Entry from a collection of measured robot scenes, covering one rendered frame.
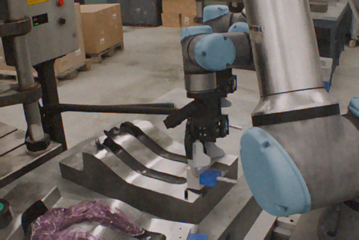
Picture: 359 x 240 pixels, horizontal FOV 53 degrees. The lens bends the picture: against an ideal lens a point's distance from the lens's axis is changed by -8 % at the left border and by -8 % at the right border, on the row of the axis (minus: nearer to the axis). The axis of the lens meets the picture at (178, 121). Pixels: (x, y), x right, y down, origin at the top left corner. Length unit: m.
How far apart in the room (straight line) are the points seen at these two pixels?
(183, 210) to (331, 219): 0.48
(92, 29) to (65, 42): 3.85
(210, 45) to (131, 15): 7.42
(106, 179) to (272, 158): 0.75
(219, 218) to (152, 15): 7.03
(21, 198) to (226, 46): 0.63
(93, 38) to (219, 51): 4.83
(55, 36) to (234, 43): 1.00
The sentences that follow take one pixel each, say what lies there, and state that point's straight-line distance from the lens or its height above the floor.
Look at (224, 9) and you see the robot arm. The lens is 1.14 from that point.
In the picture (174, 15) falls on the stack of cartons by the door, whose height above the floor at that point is 0.24.
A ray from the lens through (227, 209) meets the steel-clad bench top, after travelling 1.09.
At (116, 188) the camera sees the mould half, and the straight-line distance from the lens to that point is 1.12.
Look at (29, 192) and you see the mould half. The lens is 1.06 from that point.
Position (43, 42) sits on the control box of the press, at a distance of 1.63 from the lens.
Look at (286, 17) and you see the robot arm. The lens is 0.48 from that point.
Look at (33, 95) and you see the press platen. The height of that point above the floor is 1.01.
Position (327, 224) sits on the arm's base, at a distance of 0.63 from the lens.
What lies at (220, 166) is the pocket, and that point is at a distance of 1.13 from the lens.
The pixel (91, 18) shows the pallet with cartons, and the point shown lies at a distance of 5.51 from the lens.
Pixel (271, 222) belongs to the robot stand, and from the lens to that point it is 0.74.
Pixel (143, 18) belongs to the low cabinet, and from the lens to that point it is 8.03.
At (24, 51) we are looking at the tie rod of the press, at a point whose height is 1.18.
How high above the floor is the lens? 1.46
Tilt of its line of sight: 24 degrees down
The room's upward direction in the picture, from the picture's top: 3 degrees counter-clockwise
